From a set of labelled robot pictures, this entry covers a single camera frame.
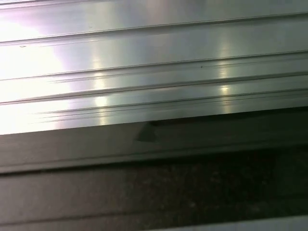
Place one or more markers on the open black PC case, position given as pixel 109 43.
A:
pixel 154 144

